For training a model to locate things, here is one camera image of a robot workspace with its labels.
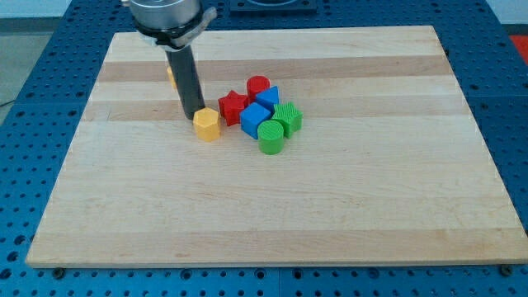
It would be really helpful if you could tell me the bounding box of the yellow heart block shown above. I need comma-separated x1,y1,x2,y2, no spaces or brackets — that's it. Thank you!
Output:
167,66,177,90

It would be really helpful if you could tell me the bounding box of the red star block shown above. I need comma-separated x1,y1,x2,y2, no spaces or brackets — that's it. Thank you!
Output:
218,91,248,126

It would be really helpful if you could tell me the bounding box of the blue triangle block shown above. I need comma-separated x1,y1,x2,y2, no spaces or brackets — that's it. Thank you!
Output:
256,86,280,113

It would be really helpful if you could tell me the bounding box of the red cylinder block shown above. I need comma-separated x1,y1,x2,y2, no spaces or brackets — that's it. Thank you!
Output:
246,75,271,104

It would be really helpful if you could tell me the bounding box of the blue cube block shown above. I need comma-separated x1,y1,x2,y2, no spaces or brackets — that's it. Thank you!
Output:
239,102,271,139

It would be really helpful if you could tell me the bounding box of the yellow hexagon block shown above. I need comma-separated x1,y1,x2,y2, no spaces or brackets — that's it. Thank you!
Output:
193,107,221,142

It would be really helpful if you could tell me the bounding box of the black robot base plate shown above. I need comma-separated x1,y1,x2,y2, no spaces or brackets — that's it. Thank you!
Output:
229,0,318,12

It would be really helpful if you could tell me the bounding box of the green star block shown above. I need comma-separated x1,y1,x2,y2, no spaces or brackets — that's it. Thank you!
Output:
272,102,303,139

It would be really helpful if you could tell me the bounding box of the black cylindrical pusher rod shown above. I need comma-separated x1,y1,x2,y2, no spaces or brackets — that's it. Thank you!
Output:
166,45,205,120

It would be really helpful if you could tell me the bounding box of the wooden board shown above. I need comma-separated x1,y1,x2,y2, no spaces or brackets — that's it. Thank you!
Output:
26,26,527,268

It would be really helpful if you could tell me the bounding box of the green cylinder block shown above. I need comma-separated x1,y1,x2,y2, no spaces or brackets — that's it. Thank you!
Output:
257,120,284,155

